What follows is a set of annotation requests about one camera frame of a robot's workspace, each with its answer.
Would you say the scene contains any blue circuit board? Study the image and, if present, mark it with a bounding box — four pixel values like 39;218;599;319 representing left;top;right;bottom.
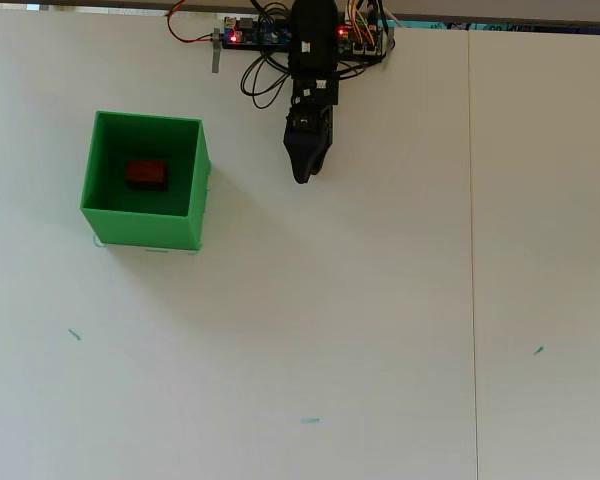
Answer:
223;15;294;46

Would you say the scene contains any coloured jumper wire bundle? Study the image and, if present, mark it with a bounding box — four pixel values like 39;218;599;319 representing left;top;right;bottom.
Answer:
345;0;397;52

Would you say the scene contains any green square plastic bin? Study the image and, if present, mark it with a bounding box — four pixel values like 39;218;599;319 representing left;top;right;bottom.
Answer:
78;110;213;251

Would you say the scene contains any thin red wire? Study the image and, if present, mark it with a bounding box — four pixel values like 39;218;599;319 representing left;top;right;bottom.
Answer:
165;0;217;46

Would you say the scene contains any red rectangular block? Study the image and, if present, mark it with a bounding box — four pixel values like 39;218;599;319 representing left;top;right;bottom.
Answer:
123;159;172;192

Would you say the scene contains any small motor driver board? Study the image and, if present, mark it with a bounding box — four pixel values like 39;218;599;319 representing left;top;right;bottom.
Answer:
336;22;385;57

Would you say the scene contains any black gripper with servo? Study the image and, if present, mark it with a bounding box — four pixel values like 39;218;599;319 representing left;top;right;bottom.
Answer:
283;103;337;185

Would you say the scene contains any grey table clamp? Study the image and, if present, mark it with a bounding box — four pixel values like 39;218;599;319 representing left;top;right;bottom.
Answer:
210;28;223;75

